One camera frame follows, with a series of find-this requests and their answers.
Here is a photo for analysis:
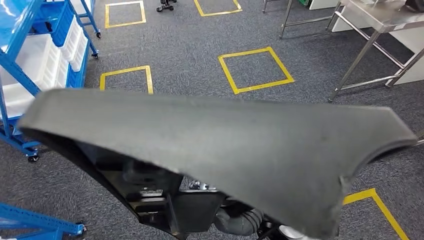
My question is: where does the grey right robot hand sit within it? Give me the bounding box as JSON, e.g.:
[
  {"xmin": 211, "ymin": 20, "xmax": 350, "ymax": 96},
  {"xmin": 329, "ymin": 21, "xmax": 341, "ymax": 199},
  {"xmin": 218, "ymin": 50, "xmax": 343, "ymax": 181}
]
[{"xmin": 213, "ymin": 207, "xmax": 256, "ymax": 237}]

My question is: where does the black plastic plate bracket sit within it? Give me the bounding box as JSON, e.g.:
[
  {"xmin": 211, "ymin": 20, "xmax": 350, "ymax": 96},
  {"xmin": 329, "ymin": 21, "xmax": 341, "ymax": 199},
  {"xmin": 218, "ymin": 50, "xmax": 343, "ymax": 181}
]
[{"xmin": 18, "ymin": 88, "xmax": 419, "ymax": 240}]

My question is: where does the blue metal shelf rack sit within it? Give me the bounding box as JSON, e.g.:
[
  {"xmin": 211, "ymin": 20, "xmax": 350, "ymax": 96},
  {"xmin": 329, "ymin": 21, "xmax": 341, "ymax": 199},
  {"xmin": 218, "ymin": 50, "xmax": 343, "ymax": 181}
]
[{"xmin": 0, "ymin": 202, "xmax": 88, "ymax": 240}]

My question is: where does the blue wheeled shelf rack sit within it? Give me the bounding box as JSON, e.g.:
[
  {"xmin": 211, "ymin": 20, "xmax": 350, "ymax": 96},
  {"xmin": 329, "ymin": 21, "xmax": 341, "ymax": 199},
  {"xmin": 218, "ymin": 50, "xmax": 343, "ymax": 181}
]
[
  {"xmin": 67, "ymin": 0, "xmax": 102, "ymax": 39},
  {"xmin": 0, "ymin": 0, "xmax": 100, "ymax": 163}
]

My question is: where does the stainless steel workbench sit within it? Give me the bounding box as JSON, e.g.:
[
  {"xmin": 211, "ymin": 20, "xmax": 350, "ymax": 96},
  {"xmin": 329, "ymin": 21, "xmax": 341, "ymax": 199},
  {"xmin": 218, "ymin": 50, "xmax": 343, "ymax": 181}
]
[{"xmin": 327, "ymin": 0, "xmax": 424, "ymax": 104}]

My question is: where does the blue plastic crate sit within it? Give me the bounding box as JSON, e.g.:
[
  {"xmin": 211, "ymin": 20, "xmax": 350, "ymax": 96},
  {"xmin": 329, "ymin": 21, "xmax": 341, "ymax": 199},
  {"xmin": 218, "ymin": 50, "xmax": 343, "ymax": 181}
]
[
  {"xmin": 66, "ymin": 41, "xmax": 91, "ymax": 90},
  {"xmin": 31, "ymin": 0, "xmax": 75, "ymax": 47}
]

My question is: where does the black stand base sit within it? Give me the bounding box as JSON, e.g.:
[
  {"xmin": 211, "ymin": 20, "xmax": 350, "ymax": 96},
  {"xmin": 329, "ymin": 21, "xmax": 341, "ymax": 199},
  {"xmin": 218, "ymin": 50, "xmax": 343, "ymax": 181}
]
[{"xmin": 156, "ymin": 0, "xmax": 177, "ymax": 13}]

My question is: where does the white plastic crate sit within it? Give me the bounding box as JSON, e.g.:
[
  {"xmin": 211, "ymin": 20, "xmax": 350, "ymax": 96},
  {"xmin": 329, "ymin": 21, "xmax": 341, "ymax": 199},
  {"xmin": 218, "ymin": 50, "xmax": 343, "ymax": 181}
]
[
  {"xmin": 59, "ymin": 16, "xmax": 89, "ymax": 72},
  {"xmin": 0, "ymin": 33, "xmax": 70, "ymax": 120}
]

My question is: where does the steel table frame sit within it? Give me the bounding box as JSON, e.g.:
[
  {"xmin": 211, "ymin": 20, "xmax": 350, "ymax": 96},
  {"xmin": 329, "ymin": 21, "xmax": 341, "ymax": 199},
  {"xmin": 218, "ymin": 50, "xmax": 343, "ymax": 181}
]
[{"xmin": 261, "ymin": 0, "xmax": 342, "ymax": 40}]

